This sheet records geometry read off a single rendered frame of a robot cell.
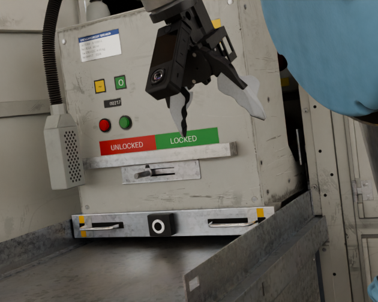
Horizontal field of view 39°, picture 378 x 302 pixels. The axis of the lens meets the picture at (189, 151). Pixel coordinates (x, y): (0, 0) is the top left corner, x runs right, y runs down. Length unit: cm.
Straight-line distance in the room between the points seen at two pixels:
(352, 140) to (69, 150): 66
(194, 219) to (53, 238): 36
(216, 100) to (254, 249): 35
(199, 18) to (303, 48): 48
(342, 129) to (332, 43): 103
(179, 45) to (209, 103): 44
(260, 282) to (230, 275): 6
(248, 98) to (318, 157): 62
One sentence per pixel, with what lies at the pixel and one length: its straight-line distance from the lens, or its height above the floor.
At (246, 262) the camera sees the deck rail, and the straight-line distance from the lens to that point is 94.
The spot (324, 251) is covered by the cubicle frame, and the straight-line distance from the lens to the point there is 138.
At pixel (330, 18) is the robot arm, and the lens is 29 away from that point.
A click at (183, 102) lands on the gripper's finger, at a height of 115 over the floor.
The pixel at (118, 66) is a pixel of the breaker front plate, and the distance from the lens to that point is 127.
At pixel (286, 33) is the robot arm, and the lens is 34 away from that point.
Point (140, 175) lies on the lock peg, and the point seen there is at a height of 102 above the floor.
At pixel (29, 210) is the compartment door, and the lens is 154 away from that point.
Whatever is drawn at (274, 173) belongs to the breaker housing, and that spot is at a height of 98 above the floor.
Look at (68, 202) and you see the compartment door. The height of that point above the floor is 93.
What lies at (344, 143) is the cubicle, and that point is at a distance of 132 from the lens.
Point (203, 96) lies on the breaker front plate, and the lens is 116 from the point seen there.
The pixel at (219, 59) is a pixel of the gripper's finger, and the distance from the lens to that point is 74.
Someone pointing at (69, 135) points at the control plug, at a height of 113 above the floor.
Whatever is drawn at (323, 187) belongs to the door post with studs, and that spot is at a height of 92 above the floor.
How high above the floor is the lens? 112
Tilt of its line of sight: 3 degrees down
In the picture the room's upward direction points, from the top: 7 degrees counter-clockwise
